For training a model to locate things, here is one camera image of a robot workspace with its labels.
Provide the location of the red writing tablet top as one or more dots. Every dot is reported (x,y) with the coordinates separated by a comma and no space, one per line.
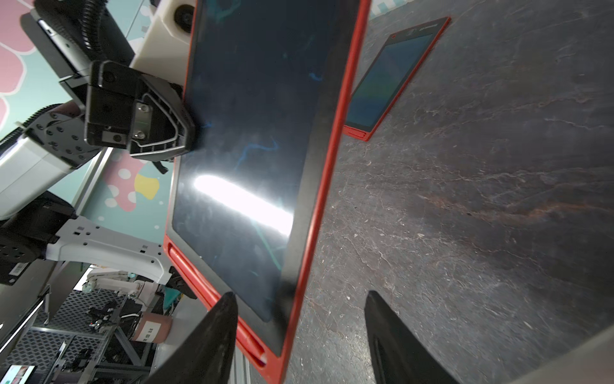
(388,75)

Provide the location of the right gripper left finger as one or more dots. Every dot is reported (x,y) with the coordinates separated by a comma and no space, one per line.
(207,354)

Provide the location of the red writing tablet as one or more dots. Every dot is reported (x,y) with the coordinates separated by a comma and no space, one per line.
(268,86)
(388,75)

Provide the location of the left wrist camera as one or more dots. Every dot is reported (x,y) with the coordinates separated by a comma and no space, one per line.
(162,40)

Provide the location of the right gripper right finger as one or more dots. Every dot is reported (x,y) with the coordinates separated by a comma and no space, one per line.
(397,356)

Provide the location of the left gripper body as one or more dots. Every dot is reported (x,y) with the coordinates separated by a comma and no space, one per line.
(119,107)

